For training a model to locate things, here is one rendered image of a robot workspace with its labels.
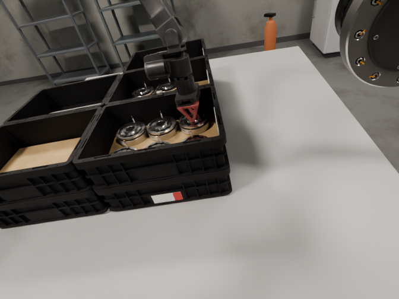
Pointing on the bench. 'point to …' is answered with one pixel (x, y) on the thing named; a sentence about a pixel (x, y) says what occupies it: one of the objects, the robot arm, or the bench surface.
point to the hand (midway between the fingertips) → (193, 115)
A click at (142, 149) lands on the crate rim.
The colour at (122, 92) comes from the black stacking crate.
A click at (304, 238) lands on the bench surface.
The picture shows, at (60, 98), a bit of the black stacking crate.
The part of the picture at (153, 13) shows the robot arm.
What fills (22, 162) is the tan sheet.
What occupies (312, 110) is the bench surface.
